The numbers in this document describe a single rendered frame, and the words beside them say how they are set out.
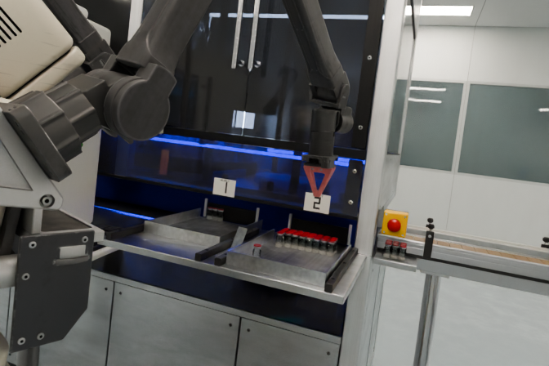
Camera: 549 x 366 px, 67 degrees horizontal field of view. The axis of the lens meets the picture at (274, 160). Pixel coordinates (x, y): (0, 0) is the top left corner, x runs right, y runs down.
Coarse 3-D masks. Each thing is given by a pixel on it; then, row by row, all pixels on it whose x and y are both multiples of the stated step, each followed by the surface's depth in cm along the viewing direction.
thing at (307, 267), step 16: (256, 240) 123; (272, 240) 136; (240, 256) 105; (272, 256) 118; (288, 256) 120; (304, 256) 122; (320, 256) 124; (336, 256) 126; (272, 272) 102; (288, 272) 101; (304, 272) 99; (320, 272) 98
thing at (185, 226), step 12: (168, 216) 139; (180, 216) 146; (192, 216) 154; (144, 228) 128; (156, 228) 127; (168, 228) 125; (180, 228) 124; (192, 228) 139; (204, 228) 141; (216, 228) 144; (228, 228) 146; (252, 228) 143; (192, 240) 122; (204, 240) 121; (216, 240) 120
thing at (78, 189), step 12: (84, 12) 143; (96, 24) 149; (108, 36) 156; (84, 144) 150; (96, 144) 157; (84, 156) 151; (96, 156) 158; (72, 168) 145; (84, 168) 152; (96, 168) 159; (72, 180) 146; (84, 180) 153; (60, 192) 141; (72, 192) 147; (84, 192) 154; (72, 204) 148; (84, 204) 154; (84, 216) 155
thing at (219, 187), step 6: (216, 180) 148; (222, 180) 148; (228, 180) 147; (216, 186) 148; (222, 186) 148; (228, 186) 147; (234, 186) 146; (216, 192) 148; (222, 192) 148; (228, 192) 147
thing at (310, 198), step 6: (306, 192) 137; (306, 198) 137; (312, 198) 137; (324, 198) 135; (330, 198) 135; (306, 204) 137; (312, 204) 137; (318, 204) 136; (324, 204) 135; (306, 210) 137; (312, 210) 137; (318, 210) 136; (324, 210) 135
